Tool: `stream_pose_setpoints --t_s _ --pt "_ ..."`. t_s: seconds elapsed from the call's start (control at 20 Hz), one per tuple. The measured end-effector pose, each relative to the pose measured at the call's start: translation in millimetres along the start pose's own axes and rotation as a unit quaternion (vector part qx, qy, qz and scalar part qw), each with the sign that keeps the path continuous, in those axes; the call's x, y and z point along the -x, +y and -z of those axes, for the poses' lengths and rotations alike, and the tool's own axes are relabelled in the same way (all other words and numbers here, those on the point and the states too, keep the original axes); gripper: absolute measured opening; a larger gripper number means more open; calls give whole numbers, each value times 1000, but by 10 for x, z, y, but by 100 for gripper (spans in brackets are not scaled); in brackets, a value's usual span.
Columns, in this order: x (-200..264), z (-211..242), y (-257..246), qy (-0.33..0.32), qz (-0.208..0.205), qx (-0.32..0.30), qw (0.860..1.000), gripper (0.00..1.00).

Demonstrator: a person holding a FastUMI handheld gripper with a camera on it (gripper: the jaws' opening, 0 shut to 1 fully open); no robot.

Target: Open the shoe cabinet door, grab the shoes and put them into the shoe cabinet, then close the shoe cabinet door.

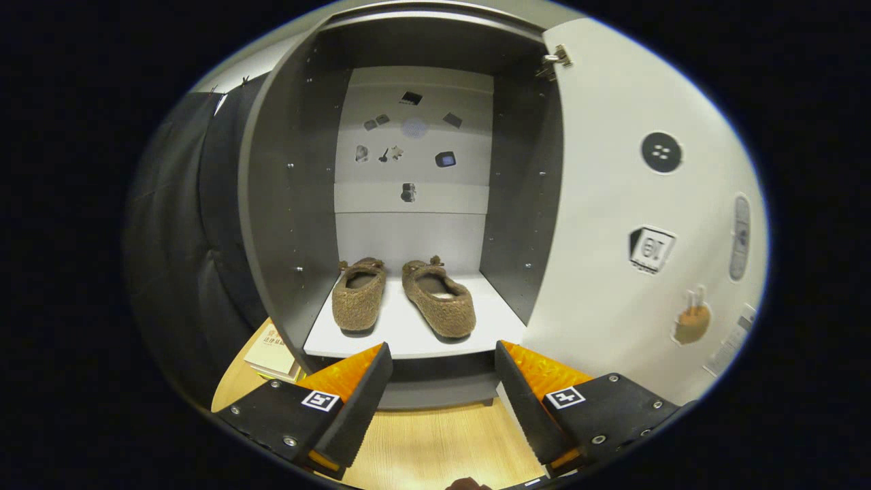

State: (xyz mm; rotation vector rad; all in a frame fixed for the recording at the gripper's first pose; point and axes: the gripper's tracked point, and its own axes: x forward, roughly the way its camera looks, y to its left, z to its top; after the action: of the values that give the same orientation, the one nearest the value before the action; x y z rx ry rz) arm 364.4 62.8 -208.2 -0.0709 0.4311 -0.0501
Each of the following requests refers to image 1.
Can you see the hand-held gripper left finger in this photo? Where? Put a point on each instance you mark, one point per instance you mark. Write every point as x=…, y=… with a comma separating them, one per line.
x=357, y=412

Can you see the brown fuzzy shoe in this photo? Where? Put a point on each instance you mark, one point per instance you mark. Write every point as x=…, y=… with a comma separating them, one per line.
x=446, y=306
x=355, y=306

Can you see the beige cover book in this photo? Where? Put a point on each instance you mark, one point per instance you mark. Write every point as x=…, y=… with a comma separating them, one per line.
x=272, y=350

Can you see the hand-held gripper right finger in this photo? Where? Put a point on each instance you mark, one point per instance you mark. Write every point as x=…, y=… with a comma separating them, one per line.
x=531, y=412

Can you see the dark grey shoe cabinet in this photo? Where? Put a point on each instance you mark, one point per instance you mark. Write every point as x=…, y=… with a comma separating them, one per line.
x=286, y=224

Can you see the beige shoe cabinet door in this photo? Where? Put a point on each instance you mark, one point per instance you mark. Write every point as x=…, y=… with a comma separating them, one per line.
x=599, y=286

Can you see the metal door hinge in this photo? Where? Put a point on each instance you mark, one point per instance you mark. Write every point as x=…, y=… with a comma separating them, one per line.
x=556, y=56

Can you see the row of black cloth clips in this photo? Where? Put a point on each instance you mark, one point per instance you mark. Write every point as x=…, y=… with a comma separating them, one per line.
x=245, y=80

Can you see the black backdrop cloth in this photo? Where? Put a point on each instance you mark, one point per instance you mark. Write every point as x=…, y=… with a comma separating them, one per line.
x=177, y=258

